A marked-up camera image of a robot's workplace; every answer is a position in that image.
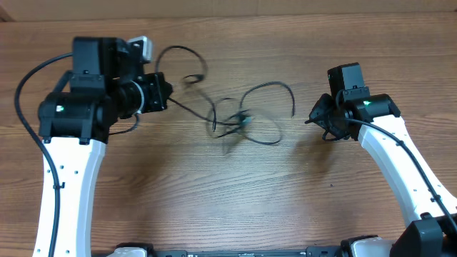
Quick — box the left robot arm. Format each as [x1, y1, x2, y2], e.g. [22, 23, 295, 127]
[34, 36, 172, 256]

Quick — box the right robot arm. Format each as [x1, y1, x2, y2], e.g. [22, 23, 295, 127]
[306, 63, 456, 257]

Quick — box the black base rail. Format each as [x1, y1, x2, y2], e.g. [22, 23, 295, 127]
[92, 234, 397, 257]

